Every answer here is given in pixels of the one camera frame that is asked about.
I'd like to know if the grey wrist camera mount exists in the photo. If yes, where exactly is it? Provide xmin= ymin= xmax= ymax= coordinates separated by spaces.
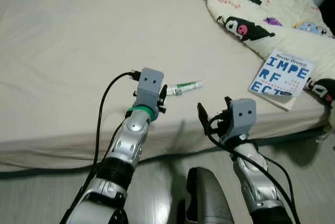
xmin=222 ymin=98 xmax=257 ymax=143
xmin=137 ymin=68 xmax=164 ymax=110

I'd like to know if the white book with blue letters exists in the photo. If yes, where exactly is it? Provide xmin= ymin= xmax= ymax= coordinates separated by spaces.
xmin=248 ymin=49 xmax=318 ymax=112

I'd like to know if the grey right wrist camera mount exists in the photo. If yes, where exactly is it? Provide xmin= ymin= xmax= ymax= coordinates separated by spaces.
xmin=222 ymin=98 xmax=257 ymax=143

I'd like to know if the cream cartoon print quilt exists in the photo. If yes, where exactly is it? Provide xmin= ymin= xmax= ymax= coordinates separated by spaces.
xmin=196 ymin=0 xmax=335 ymax=105

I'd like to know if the grey right robot leg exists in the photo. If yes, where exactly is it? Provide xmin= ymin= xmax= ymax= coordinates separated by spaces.
xmin=186 ymin=166 xmax=236 ymax=224

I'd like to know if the black cabinet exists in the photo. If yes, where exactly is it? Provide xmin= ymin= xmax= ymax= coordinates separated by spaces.
xmin=318 ymin=0 xmax=335 ymax=32

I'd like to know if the green and white tube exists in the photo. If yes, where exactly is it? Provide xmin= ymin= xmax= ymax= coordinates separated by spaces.
xmin=166 ymin=80 xmax=205 ymax=97

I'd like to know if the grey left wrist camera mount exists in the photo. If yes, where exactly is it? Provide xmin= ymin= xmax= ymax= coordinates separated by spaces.
xmin=137 ymin=68 xmax=164 ymax=110

